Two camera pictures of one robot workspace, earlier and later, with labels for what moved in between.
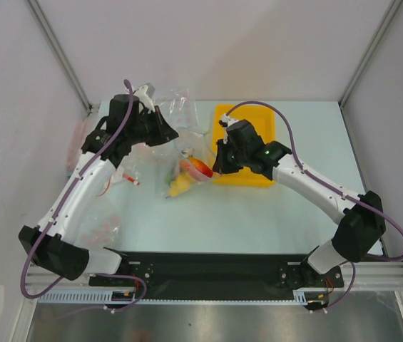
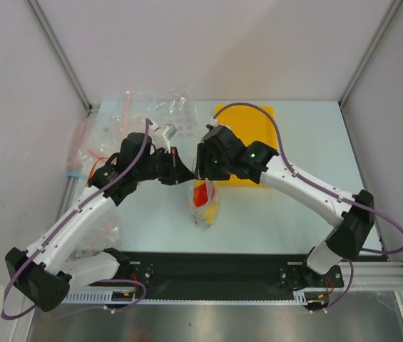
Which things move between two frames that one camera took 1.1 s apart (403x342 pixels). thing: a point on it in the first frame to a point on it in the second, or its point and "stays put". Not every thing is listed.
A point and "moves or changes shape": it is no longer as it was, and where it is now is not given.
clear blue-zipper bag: [183, 162] moves or changes shape
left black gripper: [164, 132] to [177, 172]
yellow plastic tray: [262, 119] stays put
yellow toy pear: [181, 184] to [210, 213]
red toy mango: [202, 167] moves or changes shape
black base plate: [215, 272] stays put
